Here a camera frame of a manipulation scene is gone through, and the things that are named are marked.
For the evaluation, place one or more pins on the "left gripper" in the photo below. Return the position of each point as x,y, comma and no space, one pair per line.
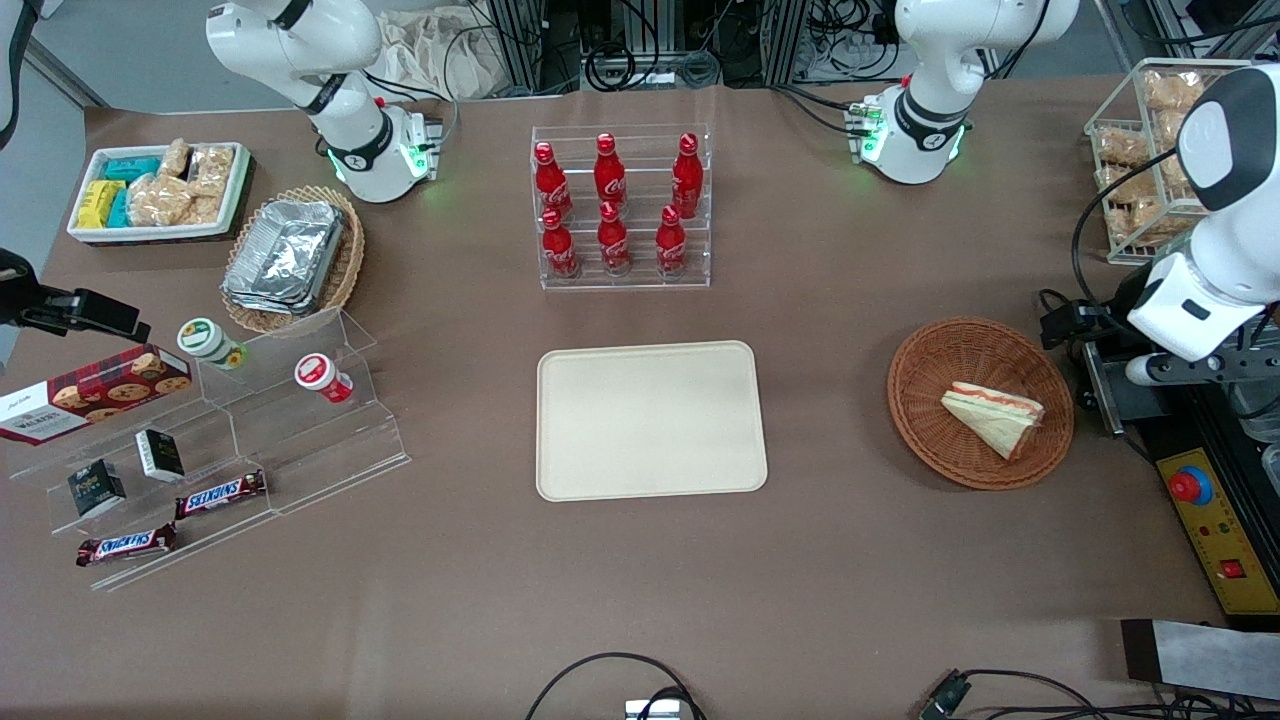
1122,303

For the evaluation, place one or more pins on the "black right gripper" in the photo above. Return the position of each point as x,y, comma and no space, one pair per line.
20,292

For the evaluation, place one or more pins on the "triangular sandwich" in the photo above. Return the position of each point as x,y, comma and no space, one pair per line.
995,420

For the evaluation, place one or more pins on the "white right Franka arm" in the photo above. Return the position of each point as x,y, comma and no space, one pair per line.
300,40

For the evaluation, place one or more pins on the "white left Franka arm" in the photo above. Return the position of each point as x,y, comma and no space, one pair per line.
930,60

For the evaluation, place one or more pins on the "white rectangular snack tray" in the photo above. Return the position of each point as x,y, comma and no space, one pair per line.
240,190

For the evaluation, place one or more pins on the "oval wicker basket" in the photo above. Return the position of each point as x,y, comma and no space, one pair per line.
350,260

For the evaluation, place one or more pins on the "round wicker basket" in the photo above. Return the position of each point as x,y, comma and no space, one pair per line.
930,420

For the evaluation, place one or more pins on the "beige plastic tray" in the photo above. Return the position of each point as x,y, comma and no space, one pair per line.
650,420

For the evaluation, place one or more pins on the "clear plastic container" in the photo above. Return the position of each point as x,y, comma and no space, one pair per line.
1272,470
1260,412

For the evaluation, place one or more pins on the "red cookie box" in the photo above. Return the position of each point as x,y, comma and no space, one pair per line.
90,395

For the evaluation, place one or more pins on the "green lid yogurt cup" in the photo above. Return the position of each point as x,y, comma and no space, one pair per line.
205,340

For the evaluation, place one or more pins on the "black sealing machine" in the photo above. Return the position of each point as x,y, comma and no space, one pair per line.
1200,430

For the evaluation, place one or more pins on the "teal snack packet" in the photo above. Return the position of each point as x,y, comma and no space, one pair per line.
120,210
130,168

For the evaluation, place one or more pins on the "yellow snack packet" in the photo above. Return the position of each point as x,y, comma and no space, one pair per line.
98,203

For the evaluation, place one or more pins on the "clear bag of crackers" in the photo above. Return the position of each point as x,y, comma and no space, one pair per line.
158,200
213,170
175,158
207,210

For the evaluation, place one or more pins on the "small black carton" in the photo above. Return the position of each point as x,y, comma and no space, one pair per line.
97,488
160,455

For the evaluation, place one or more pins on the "red emergency stop button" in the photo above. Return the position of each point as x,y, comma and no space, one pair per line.
1190,486

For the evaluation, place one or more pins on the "clear bag of pastries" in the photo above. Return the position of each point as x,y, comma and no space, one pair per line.
1172,90
1150,222
1122,147
1170,130
1130,183

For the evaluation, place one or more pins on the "stacked aluminium foil trays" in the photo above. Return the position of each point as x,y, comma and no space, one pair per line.
285,255

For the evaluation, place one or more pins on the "yellow control panel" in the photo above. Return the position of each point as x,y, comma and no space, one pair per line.
1215,540

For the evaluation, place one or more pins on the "Snickers chocolate bar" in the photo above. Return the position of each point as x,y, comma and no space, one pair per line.
127,545
220,494

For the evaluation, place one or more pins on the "red lid yogurt cup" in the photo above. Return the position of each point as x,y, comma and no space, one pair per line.
320,375

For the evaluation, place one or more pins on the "clear acrylic step display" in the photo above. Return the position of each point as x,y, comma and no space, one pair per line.
300,440

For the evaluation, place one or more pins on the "grey metal plate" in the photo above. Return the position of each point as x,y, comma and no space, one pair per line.
1200,658

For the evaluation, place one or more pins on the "beige cloth bag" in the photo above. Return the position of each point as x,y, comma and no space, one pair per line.
430,55

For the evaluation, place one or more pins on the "red cola bottle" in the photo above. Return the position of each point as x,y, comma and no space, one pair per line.
610,175
687,180
550,190
670,245
560,250
613,245

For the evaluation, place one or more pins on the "clear acrylic bottle rack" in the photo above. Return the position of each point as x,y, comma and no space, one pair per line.
640,280

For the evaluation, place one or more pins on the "small grey device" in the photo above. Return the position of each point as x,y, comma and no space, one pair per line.
650,710

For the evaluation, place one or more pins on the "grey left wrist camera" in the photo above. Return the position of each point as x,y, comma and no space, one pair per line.
1150,370

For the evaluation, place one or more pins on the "grey metal bracket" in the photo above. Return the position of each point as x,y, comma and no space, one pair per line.
1120,400

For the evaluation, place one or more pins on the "aluminium frame post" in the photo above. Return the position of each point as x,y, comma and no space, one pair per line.
515,45
785,40

